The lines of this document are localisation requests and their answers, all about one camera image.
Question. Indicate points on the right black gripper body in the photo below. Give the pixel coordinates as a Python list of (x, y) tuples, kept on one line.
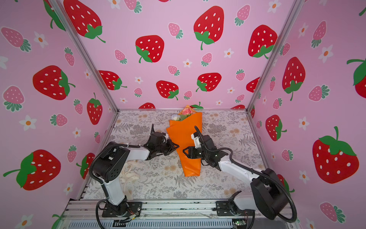
[(199, 153)]

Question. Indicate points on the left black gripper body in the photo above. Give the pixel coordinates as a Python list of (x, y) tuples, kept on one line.
[(166, 148)]

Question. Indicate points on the orange wrapping paper sheet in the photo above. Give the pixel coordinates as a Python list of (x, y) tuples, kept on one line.
[(180, 133)]

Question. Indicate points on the cream ribbon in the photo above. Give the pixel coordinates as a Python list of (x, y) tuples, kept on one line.
[(127, 175)]

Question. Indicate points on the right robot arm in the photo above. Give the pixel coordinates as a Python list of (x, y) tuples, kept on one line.
[(270, 197)]

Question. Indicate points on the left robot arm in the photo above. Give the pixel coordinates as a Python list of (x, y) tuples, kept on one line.
[(108, 165)]

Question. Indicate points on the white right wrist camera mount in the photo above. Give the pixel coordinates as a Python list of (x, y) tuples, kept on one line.
[(196, 139)]

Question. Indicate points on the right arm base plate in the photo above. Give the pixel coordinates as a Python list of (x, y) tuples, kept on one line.
[(228, 208)]

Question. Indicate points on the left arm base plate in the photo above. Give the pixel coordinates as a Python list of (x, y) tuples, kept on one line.
[(123, 210)]

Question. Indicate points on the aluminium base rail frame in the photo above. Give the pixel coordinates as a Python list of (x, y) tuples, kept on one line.
[(167, 214)]

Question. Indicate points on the left vertical aluminium post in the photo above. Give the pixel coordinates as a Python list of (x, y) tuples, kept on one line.
[(74, 36)]

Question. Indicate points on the vertical aluminium post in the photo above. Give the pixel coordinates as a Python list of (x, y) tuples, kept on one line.
[(74, 36), (282, 37)]

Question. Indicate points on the right vertical aluminium post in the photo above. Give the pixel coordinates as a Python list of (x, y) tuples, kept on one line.
[(282, 37)]

